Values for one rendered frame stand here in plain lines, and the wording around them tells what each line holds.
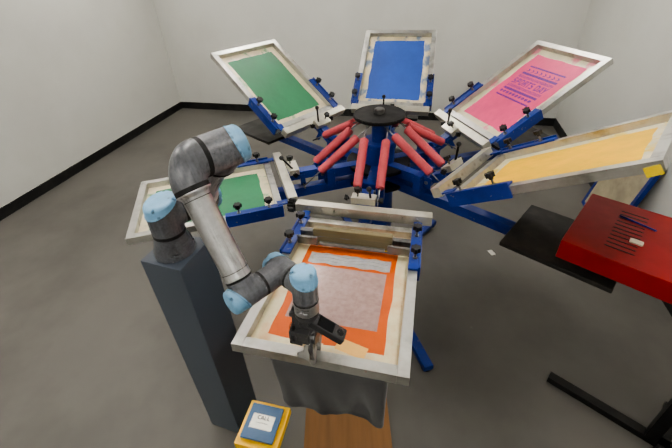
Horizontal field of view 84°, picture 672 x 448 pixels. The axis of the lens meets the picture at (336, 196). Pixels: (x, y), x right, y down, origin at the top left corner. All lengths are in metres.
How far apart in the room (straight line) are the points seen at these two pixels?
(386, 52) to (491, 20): 2.39
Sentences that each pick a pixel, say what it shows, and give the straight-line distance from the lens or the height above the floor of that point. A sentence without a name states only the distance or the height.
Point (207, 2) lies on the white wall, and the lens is 6.27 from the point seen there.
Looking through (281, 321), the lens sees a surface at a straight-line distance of 1.44.
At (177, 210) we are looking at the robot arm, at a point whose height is 1.39.
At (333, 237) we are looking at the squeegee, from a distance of 1.68.
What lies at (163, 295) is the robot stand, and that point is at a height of 1.03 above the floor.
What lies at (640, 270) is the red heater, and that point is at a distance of 1.78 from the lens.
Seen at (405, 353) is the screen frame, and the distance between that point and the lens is 1.30.
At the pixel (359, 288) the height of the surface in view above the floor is 1.00.
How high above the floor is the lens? 2.12
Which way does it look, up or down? 33 degrees down
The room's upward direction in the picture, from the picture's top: 3 degrees counter-clockwise
